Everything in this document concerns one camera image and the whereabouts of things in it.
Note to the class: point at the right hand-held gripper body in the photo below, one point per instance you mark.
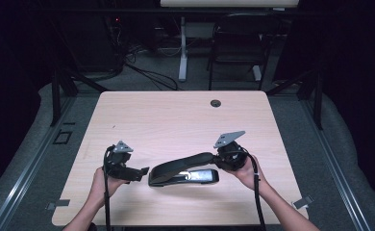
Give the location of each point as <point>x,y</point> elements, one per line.
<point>233,155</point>

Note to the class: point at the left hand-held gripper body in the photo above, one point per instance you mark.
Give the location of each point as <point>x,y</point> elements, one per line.
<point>118,160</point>

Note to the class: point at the black stapler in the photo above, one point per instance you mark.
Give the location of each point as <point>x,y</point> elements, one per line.
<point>176,165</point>

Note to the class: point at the person's right hand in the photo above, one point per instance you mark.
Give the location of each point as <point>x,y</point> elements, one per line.
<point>251,176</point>

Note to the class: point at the person's left hand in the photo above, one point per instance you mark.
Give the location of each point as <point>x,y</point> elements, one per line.
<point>100,187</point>

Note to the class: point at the black metal stand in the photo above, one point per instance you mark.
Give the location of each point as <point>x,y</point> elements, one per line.
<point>318,102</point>
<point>56,102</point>

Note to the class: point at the white desk leg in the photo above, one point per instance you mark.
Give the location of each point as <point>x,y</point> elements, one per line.
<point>183,57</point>

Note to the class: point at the grey floor padding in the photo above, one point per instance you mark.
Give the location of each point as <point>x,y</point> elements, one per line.
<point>358,154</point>
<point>12,154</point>

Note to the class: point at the black chair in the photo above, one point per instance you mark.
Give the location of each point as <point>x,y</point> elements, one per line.
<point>240,48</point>

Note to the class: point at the white desk top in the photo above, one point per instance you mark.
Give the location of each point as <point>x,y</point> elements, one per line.
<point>227,3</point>

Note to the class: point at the grey table corner bracket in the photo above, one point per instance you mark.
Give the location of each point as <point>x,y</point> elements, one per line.
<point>303,202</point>
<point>59,204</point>

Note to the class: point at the aluminium floor rail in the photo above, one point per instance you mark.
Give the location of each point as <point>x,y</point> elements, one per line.
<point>28,173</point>
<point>336,166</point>

